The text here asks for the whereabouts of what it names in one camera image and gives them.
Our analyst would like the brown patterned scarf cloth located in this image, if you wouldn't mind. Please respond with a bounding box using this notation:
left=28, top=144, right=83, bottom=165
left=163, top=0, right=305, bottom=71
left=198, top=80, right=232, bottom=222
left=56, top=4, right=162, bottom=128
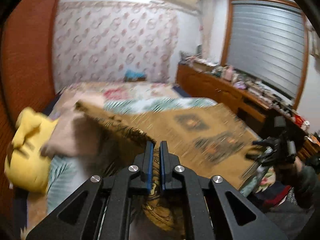
left=75, top=100, right=257, bottom=235

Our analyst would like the person right hand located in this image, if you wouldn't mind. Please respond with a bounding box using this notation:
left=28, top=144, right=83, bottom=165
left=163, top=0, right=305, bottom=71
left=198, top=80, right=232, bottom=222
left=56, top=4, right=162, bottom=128
left=277, top=154, right=304, bottom=178

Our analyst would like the wooden dresser cabinet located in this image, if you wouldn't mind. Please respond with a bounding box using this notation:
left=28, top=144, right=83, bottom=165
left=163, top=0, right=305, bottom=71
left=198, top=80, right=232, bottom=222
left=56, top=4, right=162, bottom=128
left=176, top=63, right=319, bottom=160

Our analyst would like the palm leaf print blanket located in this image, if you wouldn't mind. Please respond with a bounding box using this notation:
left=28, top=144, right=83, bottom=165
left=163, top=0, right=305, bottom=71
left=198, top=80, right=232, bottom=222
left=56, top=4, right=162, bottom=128
left=47, top=97, right=271, bottom=213

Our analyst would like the pink bottle on dresser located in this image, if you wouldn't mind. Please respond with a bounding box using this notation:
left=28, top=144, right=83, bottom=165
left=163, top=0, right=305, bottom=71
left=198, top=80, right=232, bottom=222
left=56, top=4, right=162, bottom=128
left=224, top=66, right=234, bottom=81

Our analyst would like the beige pink cloth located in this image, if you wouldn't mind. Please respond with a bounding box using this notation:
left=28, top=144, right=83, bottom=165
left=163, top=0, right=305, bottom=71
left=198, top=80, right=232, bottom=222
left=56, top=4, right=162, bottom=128
left=40, top=91, right=104, bottom=158

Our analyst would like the floral bed cover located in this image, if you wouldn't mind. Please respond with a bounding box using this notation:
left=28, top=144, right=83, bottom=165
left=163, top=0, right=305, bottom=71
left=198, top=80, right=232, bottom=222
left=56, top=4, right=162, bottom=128
left=57, top=81, right=180, bottom=106

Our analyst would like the grey window blind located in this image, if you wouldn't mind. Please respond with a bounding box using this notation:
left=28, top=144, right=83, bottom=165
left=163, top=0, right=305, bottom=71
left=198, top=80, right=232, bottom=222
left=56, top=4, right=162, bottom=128
left=226, top=0, right=305, bottom=98

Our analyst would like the blue item on box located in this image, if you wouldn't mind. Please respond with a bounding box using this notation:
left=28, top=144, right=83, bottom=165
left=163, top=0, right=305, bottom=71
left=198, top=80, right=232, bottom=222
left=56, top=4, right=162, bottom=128
left=124, top=70, right=146, bottom=82

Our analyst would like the yellow plush toy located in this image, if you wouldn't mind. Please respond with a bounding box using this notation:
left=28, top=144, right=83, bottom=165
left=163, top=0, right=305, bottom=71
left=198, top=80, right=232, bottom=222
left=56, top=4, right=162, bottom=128
left=4, top=107, right=57, bottom=194

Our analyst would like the floral circle pattern curtain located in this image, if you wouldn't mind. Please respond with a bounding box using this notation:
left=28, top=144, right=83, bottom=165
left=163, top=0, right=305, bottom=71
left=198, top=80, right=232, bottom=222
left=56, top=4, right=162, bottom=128
left=53, top=1, right=179, bottom=90

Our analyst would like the wooden louvered wardrobe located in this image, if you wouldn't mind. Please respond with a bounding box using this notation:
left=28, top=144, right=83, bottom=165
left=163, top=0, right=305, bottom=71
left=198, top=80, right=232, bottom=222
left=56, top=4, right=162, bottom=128
left=0, top=0, right=68, bottom=205

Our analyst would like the beige side curtain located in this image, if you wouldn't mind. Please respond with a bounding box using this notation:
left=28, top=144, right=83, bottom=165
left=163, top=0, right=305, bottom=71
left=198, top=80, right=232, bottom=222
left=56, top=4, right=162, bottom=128
left=202, top=0, right=216, bottom=61

